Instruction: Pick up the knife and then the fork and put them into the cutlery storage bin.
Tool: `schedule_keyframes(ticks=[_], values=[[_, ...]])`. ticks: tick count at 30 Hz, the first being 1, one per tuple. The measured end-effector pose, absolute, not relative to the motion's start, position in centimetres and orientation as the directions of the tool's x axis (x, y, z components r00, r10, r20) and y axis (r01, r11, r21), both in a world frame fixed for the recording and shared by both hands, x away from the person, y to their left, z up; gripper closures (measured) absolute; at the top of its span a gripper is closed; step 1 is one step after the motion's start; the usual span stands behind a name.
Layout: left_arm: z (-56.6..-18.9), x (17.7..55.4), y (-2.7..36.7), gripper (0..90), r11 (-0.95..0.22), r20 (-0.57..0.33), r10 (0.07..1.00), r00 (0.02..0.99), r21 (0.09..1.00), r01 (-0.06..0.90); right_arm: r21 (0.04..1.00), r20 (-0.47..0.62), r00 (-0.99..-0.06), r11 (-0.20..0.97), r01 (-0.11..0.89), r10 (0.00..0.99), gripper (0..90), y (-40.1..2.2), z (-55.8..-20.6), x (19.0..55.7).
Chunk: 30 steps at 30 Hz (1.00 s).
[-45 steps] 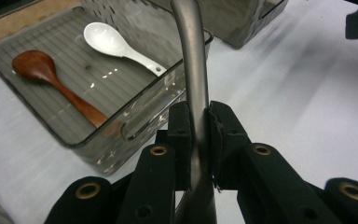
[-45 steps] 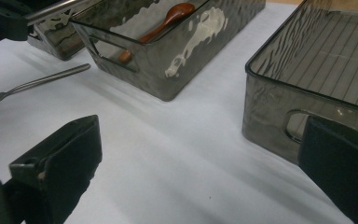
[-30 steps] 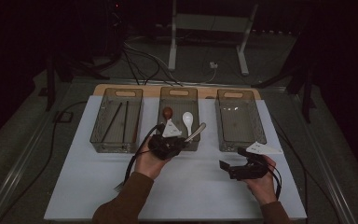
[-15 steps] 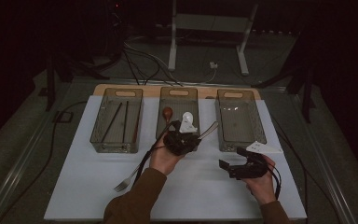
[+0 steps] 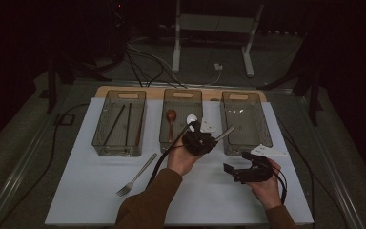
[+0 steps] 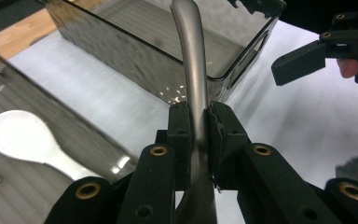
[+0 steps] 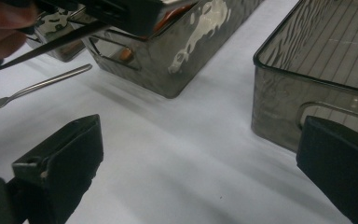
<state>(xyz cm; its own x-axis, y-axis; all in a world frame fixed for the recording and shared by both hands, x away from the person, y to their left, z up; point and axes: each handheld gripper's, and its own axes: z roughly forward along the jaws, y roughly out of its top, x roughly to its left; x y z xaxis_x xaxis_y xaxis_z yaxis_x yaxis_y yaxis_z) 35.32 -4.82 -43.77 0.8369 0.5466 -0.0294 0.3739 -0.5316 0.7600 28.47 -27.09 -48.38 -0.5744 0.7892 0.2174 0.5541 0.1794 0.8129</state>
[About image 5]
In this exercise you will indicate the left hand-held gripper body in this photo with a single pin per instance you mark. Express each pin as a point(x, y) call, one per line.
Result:
point(198, 143)

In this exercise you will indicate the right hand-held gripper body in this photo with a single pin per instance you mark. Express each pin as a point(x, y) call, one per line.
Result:
point(255, 173)

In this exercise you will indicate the smoky clear plastic bin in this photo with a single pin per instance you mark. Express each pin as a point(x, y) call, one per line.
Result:
point(120, 151)
point(181, 105)
point(251, 127)

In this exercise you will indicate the wooden spoon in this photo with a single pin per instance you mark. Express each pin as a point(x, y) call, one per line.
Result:
point(171, 116)

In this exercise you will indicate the metal fork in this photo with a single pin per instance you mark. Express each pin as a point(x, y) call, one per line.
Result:
point(138, 175)

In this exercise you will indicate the black chopstick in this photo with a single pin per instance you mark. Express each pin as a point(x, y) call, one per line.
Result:
point(128, 124)
point(114, 125)

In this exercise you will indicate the person's right hand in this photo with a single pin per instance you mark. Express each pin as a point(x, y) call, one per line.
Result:
point(268, 192)

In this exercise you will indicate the person's left hand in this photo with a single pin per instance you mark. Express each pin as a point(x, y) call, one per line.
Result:
point(179, 160)

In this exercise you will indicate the white plug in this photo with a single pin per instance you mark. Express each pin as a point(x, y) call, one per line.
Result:
point(218, 66)

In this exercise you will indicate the black stand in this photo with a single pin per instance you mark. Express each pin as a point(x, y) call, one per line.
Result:
point(51, 89)
point(314, 101)

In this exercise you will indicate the white metal stand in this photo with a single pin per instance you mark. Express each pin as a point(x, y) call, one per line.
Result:
point(176, 47)

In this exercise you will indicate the white table mat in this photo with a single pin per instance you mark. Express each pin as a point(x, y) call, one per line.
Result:
point(85, 197)

